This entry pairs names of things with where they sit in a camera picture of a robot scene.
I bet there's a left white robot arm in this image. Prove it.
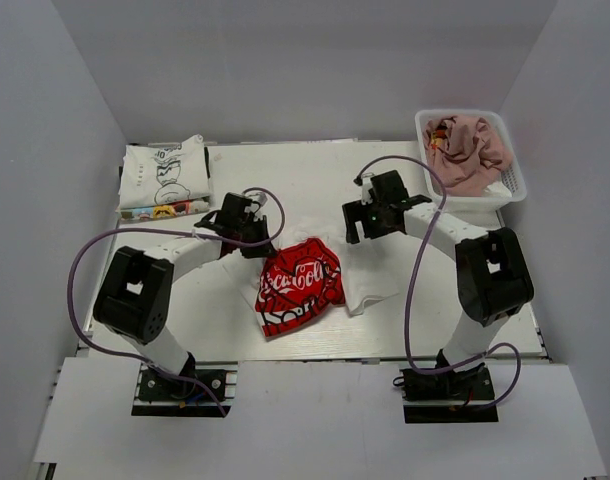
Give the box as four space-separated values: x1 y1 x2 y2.
93 191 276 399

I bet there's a white plastic basket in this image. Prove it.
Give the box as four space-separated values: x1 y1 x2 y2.
415 108 527 213

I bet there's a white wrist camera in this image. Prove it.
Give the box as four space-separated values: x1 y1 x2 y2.
244 192 267 221
355 172 374 205

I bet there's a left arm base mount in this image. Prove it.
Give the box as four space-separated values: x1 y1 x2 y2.
131 364 238 418

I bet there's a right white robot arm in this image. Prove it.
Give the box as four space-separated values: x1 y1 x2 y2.
342 170 534 399

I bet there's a folded colourful cartoon t-shirt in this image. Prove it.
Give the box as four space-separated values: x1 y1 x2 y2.
117 199 210 221

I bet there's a folded white cartoon t-shirt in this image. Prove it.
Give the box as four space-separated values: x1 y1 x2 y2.
119 135 211 209

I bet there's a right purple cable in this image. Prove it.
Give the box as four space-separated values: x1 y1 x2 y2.
353 154 524 412

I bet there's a pink t-shirt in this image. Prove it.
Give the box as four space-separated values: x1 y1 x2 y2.
423 114 514 197

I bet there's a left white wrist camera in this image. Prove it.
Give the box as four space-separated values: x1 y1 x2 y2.
244 192 267 221

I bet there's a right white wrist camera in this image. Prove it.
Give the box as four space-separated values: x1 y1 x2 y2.
355 172 374 205

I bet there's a plain white t-shirt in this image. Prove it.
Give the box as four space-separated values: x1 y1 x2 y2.
481 181 513 199

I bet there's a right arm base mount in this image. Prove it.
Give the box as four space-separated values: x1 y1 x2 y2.
393 364 499 425

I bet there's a purple cable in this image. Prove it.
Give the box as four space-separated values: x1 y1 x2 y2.
67 187 287 417
353 154 524 412

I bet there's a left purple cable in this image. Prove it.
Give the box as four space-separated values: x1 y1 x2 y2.
67 187 287 417

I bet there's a white red print t-shirt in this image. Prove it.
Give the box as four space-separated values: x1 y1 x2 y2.
223 217 399 339

